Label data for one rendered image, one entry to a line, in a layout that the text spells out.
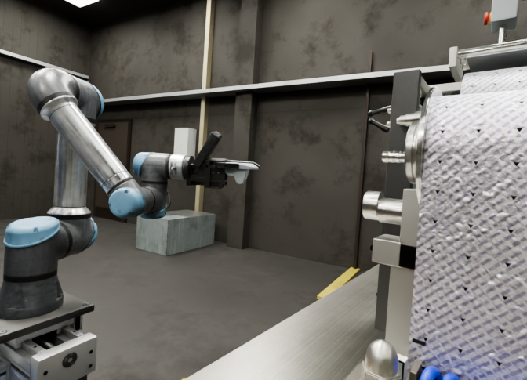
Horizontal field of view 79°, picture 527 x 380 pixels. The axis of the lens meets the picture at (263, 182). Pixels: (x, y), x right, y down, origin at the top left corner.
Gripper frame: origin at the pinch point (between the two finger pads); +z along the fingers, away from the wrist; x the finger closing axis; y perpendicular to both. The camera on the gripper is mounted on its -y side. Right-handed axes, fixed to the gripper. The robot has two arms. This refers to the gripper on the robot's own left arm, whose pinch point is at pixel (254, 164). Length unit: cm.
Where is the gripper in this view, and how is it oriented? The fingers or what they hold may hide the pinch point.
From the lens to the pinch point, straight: 92.2
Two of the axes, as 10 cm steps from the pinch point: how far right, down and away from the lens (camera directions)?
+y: -0.6, 9.8, 1.6
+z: 9.9, 0.7, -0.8
